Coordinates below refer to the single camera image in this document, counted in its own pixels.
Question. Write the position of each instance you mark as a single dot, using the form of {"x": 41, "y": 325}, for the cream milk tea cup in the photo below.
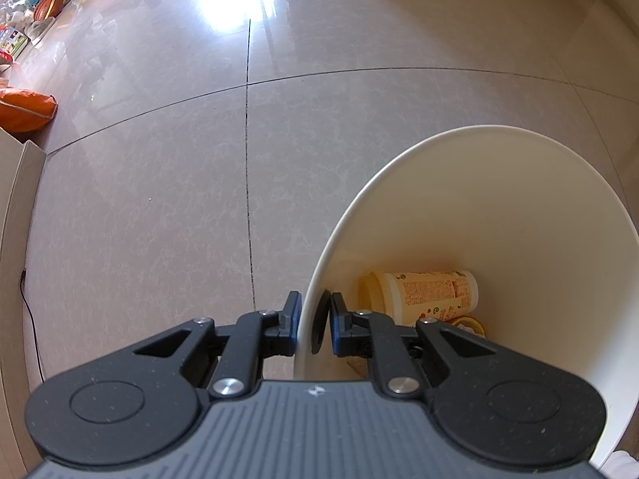
{"x": 424, "y": 294}

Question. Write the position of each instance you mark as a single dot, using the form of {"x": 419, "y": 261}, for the cardboard panel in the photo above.
{"x": 15, "y": 259}

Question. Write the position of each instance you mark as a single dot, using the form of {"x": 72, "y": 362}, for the colourful printed box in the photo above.
{"x": 12, "y": 40}

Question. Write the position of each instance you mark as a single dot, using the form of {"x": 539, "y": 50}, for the basketball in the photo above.
{"x": 49, "y": 7}

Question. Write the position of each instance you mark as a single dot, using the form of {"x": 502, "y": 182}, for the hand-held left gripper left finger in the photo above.
{"x": 295, "y": 322}

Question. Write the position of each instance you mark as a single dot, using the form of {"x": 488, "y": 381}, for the white trash bin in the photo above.
{"x": 524, "y": 219}

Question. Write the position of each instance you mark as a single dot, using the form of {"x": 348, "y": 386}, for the white shoe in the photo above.
{"x": 625, "y": 466}

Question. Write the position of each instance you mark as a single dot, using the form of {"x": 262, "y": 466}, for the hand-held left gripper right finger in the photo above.
{"x": 335, "y": 329}

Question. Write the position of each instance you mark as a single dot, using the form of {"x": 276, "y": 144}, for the orange bag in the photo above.
{"x": 25, "y": 110}

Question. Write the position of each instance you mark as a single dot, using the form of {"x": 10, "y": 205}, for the orange plastic lid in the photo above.
{"x": 469, "y": 324}

